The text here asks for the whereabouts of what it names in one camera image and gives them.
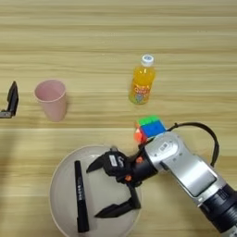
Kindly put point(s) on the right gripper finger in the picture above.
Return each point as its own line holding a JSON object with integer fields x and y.
{"x": 114, "y": 209}
{"x": 95, "y": 165}

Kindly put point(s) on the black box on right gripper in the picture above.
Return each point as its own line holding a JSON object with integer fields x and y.
{"x": 115, "y": 162}

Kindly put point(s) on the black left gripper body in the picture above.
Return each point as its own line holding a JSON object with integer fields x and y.
{"x": 4, "y": 114}

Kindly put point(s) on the orange juice bottle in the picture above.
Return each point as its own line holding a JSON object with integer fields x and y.
{"x": 142, "y": 83}

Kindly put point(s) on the beige round plate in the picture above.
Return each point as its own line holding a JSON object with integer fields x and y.
{"x": 64, "y": 191}

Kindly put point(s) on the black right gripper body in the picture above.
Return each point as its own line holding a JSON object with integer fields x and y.
{"x": 142, "y": 168}

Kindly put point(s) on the black marker pen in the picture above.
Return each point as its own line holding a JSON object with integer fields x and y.
{"x": 81, "y": 197}

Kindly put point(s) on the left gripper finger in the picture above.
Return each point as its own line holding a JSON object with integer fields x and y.
{"x": 13, "y": 97}

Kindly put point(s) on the pink plastic cup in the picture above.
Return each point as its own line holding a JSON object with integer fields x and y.
{"x": 51, "y": 102}

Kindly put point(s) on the multicolour puzzle cube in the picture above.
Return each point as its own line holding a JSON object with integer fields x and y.
{"x": 151, "y": 128}

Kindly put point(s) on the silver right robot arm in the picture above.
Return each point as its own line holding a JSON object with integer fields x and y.
{"x": 185, "y": 166}

